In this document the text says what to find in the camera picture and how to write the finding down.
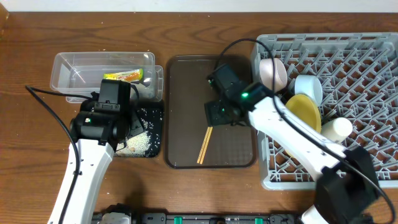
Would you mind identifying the pink bowl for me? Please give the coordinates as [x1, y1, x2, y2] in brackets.
[259, 58, 287, 92]

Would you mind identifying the yellow plate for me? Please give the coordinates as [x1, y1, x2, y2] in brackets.
[284, 93, 322, 158]

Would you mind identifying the light blue bowl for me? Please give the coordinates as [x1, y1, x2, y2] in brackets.
[294, 75, 323, 106]

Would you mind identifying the clear plastic bin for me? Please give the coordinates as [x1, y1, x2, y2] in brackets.
[50, 52, 164, 101]

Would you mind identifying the white rice pile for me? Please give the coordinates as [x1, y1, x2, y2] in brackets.
[114, 107, 164, 157]

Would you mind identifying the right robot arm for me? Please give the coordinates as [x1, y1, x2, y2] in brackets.
[205, 64, 383, 223]

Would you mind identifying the brown serving tray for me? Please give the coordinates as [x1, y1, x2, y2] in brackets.
[164, 55, 257, 169]

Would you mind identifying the black waste tray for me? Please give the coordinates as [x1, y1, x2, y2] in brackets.
[79, 99, 165, 158]

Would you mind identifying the grey dishwasher rack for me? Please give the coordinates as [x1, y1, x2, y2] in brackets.
[251, 32, 397, 189]

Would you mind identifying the white cup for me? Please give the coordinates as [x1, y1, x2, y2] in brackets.
[321, 118, 353, 143]

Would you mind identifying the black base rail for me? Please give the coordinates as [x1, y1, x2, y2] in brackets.
[91, 203, 299, 224]

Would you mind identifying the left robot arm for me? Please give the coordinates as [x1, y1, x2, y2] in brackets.
[49, 79, 144, 223]

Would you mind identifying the green orange snack wrapper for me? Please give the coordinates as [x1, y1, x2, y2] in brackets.
[103, 68, 144, 83]

